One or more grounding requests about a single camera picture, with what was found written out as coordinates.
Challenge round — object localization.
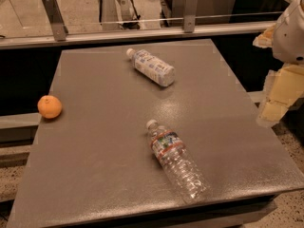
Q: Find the left metal rail bracket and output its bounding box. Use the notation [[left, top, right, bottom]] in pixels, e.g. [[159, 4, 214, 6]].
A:
[[42, 0, 68, 42]]

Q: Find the right metal rail bracket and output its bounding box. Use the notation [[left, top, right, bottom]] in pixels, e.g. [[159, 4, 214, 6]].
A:
[[183, 0, 198, 33]]

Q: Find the white labelled plastic bottle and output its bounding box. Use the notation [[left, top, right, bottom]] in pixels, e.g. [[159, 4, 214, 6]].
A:
[[126, 48, 175, 87]]

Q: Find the metal rail bracket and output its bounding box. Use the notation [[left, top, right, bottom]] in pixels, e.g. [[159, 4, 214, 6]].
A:
[[183, 0, 198, 33], [42, 0, 68, 42]]

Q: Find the clear plastic water bottle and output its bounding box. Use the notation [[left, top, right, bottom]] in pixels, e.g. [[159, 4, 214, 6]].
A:
[[145, 120, 208, 204]]

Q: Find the horizontal metal rail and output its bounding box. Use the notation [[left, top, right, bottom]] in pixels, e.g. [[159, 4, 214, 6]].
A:
[[0, 21, 275, 49]]

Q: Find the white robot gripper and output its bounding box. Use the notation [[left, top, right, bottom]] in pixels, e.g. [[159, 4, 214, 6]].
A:
[[253, 0, 304, 127]]

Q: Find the orange fruit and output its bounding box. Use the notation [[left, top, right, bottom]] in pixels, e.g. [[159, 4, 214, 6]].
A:
[[37, 95, 63, 119]]

